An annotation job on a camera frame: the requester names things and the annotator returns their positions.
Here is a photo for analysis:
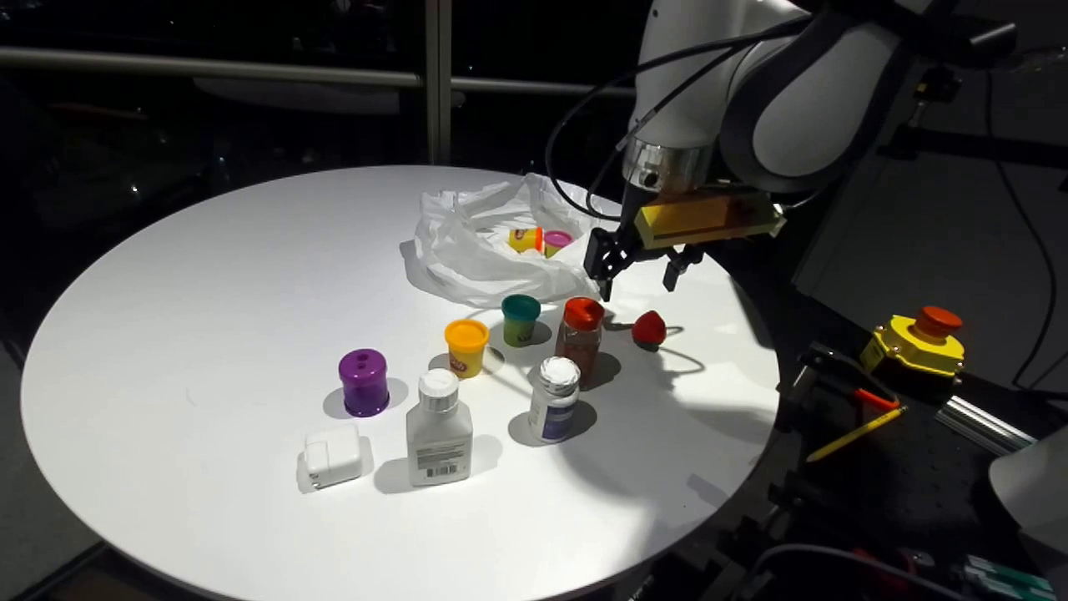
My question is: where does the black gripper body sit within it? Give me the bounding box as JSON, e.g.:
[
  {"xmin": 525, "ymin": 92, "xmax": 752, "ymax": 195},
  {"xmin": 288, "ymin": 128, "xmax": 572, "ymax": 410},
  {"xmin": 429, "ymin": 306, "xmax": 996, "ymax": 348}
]
[{"xmin": 604, "ymin": 215, "xmax": 713, "ymax": 266}]

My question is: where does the teal play dough tub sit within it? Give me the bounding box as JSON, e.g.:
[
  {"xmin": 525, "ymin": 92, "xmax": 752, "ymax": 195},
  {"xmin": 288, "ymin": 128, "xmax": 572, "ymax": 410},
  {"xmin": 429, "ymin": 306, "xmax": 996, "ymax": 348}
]
[{"xmin": 497, "ymin": 292, "xmax": 545, "ymax": 351}]

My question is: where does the white plastic bag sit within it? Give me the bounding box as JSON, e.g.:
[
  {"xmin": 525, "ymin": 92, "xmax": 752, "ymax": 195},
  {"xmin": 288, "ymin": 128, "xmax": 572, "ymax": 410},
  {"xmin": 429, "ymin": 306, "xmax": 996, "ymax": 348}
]
[{"xmin": 397, "ymin": 175, "xmax": 627, "ymax": 309}]

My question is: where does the purple plastic container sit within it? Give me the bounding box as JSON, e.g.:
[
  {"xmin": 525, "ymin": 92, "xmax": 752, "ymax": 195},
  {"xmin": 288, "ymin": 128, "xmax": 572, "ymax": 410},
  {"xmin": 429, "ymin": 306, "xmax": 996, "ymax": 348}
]
[{"xmin": 338, "ymin": 348, "xmax": 392, "ymax": 422}]

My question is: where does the spice jar with red lid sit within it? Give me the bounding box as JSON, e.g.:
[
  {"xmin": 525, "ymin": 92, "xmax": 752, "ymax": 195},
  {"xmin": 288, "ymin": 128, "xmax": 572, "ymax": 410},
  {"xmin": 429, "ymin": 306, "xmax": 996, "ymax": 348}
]
[{"xmin": 554, "ymin": 295, "xmax": 610, "ymax": 392}]

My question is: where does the white bottle with blue label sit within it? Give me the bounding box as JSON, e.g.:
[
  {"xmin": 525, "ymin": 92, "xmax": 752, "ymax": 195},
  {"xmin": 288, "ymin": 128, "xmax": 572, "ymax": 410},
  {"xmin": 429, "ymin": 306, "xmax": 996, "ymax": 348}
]
[{"xmin": 525, "ymin": 355, "xmax": 585, "ymax": 448}]

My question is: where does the orange play dough tub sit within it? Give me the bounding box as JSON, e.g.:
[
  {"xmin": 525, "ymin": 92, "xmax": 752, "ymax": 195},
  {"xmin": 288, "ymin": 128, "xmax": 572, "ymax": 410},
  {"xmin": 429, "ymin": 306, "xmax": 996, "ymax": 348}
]
[{"xmin": 441, "ymin": 316, "xmax": 492, "ymax": 384}]

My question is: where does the square white bottle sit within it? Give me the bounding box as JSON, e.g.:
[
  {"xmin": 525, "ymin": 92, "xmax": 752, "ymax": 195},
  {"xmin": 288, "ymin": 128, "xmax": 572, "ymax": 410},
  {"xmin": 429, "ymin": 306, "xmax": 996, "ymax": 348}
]
[{"xmin": 402, "ymin": 368, "xmax": 472, "ymax": 492}]

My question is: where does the yellow pencil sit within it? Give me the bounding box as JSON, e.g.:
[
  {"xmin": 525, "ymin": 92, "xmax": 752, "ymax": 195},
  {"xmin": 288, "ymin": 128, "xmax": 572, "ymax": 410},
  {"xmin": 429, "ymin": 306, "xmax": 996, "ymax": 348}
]
[{"xmin": 805, "ymin": 404, "xmax": 911, "ymax": 467}]

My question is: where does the yellow emergency stop button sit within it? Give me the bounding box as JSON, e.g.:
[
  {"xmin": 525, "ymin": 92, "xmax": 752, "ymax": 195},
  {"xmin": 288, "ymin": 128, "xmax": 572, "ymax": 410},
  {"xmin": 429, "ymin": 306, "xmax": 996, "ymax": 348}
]
[{"xmin": 856, "ymin": 304, "xmax": 967, "ymax": 381}]

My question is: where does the white power adapter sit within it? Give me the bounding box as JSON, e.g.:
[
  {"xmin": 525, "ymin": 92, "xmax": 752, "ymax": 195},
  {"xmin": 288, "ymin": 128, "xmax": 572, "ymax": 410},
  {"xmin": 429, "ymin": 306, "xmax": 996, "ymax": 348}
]
[{"xmin": 297, "ymin": 427, "xmax": 374, "ymax": 493}]

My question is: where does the aluminium extrusion bar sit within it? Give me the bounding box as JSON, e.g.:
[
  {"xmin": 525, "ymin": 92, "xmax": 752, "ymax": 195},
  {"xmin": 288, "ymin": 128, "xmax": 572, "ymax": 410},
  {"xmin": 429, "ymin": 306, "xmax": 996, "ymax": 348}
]
[{"xmin": 936, "ymin": 393, "xmax": 1043, "ymax": 455}]

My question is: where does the white rounded cover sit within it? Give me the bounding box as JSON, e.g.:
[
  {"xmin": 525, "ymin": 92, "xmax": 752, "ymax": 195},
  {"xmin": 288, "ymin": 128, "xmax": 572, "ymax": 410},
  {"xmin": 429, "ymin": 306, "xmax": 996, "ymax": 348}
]
[{"xmin": 987, "ymin": 427, "xmax": 1068, "ymax": 561}]

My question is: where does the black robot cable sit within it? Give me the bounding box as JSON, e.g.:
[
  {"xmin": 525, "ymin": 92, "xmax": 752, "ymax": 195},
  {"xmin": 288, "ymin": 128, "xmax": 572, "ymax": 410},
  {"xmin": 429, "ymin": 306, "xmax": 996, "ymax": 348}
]
[{"xmin": 539, "ymin": 12, "xmax": 812, "ymax": 224}]

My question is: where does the red handled tool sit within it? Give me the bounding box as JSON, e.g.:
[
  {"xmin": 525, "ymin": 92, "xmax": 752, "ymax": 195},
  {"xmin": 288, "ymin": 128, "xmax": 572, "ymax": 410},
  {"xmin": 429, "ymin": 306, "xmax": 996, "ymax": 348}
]
[{"xmin": 852, "ymin": 384, "xmax": 905, "ymax": 416}]

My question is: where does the vertical metal post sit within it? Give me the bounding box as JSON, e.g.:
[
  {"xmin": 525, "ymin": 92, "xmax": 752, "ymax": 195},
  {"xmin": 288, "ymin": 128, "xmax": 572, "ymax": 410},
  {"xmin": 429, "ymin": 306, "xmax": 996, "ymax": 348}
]
[{"xmin": 420, "ymin": 0, "xmax": 456, "ymax": 166}]

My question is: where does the grey cable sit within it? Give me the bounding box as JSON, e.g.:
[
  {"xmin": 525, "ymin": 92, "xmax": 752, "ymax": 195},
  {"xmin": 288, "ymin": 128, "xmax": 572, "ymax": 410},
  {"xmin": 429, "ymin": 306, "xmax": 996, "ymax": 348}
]
[{"xmin": 753, "ymin": 538, "xmax": 961, "ymax": 601}]

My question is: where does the hanging black cable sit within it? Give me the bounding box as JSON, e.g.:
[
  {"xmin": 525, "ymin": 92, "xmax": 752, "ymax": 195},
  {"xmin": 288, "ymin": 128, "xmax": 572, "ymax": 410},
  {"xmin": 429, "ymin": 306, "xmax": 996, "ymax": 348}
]
[{"xmin": 980, "ymin": 63, "xmax": 1062, "ymax": 392}]

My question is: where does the black camera on mount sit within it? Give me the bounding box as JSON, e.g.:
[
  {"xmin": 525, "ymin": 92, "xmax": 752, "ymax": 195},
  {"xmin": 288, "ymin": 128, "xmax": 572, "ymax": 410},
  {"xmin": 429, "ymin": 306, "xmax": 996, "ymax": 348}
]
[{"xmin": 924, "ymin": 8, "xmax": 1021, "ymax": 110}]

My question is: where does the horizontal metal rail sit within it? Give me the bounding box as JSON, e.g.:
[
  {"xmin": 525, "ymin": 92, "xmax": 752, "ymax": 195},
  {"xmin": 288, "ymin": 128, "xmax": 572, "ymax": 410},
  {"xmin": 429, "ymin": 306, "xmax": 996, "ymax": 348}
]
[{"xmin": 0, "ymin": 44, "xmax": 641, "ymax": 108}]

